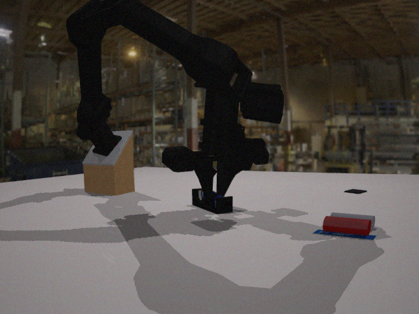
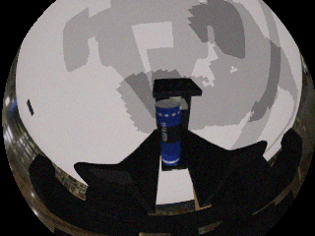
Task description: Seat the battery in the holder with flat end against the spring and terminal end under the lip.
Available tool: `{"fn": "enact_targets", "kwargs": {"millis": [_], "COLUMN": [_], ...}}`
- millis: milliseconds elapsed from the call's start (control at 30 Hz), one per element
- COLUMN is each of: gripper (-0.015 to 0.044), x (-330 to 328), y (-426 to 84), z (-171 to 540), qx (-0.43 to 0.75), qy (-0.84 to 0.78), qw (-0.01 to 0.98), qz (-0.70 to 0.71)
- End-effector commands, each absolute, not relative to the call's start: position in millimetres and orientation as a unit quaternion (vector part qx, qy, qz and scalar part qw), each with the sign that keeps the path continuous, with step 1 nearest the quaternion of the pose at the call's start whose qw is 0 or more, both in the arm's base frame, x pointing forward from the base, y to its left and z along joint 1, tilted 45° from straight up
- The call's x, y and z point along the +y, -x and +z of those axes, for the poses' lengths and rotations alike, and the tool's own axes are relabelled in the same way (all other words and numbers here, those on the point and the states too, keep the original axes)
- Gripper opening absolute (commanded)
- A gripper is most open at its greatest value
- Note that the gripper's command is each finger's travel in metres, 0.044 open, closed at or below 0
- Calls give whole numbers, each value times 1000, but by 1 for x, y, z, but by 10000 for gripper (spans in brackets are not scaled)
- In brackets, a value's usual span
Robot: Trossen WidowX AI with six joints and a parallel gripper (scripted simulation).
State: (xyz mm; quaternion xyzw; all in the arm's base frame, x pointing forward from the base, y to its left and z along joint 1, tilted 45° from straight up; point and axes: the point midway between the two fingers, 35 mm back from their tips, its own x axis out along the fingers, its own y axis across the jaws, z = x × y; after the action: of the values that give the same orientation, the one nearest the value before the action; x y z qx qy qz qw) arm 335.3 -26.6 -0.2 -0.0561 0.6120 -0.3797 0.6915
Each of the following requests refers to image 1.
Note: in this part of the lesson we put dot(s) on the blue and black cylinder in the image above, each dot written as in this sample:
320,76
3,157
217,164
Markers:
214,196

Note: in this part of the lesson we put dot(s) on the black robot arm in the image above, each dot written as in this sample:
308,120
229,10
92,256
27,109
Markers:
207,61

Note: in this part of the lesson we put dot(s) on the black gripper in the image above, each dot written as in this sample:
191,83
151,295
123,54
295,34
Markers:
182,159

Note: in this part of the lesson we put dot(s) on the black battery holder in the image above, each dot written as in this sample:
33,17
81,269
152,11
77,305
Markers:
222,204

